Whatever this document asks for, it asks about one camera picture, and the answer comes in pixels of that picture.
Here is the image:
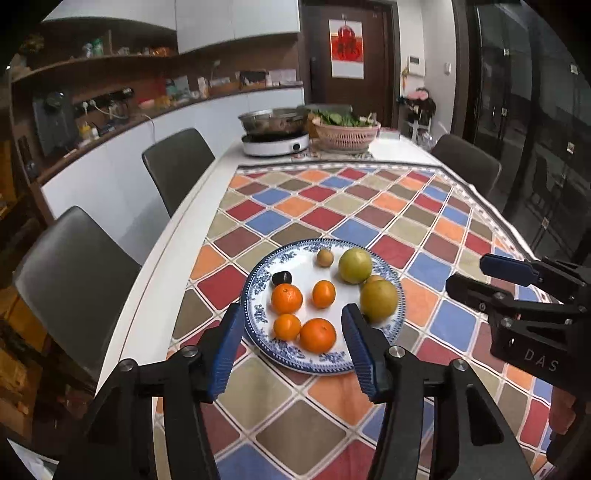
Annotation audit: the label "dark wooden door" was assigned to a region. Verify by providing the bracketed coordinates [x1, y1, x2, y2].
[299, 0, 399, 127]

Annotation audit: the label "white induction cooker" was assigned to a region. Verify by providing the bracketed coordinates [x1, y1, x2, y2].
[241, 130, 311, 158]

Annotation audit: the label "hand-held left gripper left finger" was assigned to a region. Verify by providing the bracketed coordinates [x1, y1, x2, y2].
[53, 302, 245, 480]

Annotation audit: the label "blue patterned white plate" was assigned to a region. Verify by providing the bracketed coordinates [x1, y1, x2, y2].
[241, 239, 406, 376]

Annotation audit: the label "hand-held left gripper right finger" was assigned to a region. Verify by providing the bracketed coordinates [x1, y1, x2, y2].
[341, 302, 536, 480]

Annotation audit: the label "large orange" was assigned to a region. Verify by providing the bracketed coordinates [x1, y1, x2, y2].
[300, 318, 337, 354]

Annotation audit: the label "medium orange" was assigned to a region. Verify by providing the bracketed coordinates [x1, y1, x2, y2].
[270, 283, 304, 315]

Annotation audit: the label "black countertop appliance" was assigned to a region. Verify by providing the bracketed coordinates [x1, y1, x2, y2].
[32, 91, 79, 158]

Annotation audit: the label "pink plastic basket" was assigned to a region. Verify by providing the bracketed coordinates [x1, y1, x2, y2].
[312, 117, 382, 154]

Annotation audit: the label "green leafy vegetables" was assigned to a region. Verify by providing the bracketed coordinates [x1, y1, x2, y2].
[305, 105, 376, 128]

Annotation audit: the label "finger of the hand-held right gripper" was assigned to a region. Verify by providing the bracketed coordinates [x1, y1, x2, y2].
[444, 272, 579, 325]
[479, 253, 591, 304]

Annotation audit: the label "white upper cabinets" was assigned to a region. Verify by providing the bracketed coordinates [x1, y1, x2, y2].
[41, 0, 301, 55]

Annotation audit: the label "large yellow-green round fruit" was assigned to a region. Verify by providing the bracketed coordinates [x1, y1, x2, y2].
[338, 248, 373, 284]
[359, 280, 399, 322]

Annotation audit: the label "colourful checkered tablecloth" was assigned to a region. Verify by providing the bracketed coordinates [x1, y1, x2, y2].
[152, 159, 561, 480]

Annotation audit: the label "red and white wall poster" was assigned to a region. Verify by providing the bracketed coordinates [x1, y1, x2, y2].
[329, 18, 365, 78]

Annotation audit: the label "dark grey dining chair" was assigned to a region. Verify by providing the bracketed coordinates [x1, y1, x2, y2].
[141, 128, 216, 217]
[431, 134, 502, 197]
[13, 206, 141, 379]

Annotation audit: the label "steel pot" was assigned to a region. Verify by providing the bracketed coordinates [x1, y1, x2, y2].
[238, 108, 308, 136]

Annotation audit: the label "small mandarin orange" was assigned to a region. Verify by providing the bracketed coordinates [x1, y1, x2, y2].
[312, 280, 336, 309]
[273, 313, 302, 342]

